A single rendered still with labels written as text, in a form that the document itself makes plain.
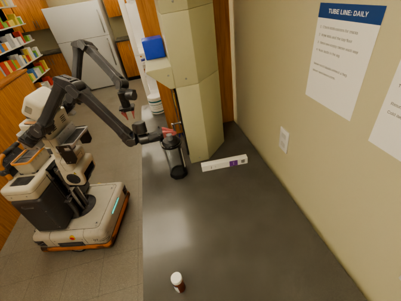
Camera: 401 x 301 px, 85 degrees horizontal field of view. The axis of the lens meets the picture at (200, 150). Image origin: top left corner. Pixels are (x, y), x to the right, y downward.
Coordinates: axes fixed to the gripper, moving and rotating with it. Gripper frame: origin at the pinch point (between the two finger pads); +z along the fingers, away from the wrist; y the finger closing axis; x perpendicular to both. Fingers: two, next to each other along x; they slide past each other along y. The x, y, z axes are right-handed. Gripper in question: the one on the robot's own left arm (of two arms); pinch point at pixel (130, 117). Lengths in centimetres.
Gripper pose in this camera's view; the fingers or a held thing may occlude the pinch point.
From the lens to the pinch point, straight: 164.3
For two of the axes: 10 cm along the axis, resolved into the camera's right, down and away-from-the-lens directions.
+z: 1.3, 7.9, 6.0
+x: -2.2, -5.7, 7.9
